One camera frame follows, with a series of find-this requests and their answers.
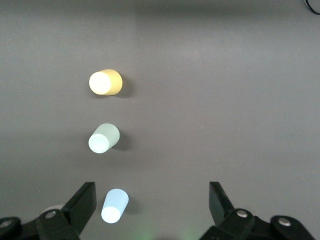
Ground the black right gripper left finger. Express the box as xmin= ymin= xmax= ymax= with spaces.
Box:
xmin=0 ymin=181 xmax=98 ymax=240

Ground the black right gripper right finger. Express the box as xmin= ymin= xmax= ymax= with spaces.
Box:
xmin=199 ymin=181 xmax=316 ymax=240

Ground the pale green plastic cup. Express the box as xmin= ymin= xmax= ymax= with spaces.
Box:
xmin=88 ymin=123 xmax=121 ymax=155

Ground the yellow plastic cup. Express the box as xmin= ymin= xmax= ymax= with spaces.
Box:
xmin=88 ymin=68 xmax=124 ymax=97

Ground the light blue plastic cup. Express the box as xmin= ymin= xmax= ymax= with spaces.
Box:
xmin=100 ymin=188 xmax=130 ymax=224

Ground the dark grey table mat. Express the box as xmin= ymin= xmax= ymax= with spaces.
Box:
xmin=0 ymin=0 xmax=320 ymax=240

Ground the loose black cable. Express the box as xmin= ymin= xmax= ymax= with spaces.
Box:
xmin=305 ymin=0 xmax=320 ymax=14

